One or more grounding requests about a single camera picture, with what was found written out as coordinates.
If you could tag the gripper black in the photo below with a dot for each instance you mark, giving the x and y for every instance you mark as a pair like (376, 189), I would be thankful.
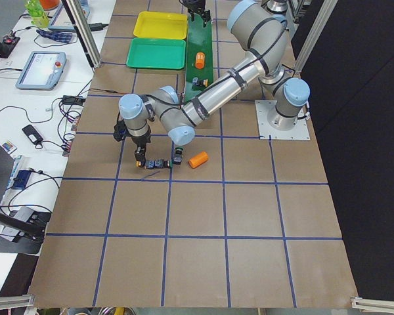
(140, 141)
(197, 4)

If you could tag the green push button switch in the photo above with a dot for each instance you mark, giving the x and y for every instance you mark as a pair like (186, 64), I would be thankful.
(162, 164)

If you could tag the orange cylinder marked 4680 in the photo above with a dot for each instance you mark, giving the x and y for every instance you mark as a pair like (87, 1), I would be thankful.
(200, 60)

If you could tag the plain orange cylinder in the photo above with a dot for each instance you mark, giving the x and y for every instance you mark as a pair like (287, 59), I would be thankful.
(198, 160)

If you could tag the yellow push button switch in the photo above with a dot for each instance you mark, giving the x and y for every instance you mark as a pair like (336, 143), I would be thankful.
(199, 84)

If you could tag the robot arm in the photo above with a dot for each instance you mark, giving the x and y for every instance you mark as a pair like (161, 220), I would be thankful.
(261, 33)

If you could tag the green belt conveyor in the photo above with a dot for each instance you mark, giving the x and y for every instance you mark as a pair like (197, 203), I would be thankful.
(199, 39)

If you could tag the yellow plastic tray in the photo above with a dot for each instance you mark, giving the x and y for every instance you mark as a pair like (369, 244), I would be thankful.
(161, 25)

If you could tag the green plastic tray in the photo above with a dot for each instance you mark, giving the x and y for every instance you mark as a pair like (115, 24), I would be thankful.
(166, 54)

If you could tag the black power adapter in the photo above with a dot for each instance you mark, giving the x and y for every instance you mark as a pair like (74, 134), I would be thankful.
(73, 100)

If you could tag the teach pendant tablet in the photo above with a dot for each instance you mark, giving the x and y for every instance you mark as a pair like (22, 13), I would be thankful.
(42, 71)
(60, 21)

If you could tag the blue patterned cloth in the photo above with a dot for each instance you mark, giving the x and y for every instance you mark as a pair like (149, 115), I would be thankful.
(58, 36)

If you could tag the green bottle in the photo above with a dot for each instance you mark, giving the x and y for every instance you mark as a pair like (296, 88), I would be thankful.
(38, 15)

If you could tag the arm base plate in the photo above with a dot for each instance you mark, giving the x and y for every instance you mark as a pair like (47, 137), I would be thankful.
(273, 126)

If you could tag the aluminium frame post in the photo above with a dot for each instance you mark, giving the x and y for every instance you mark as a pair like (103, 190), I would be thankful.
(83, 31)

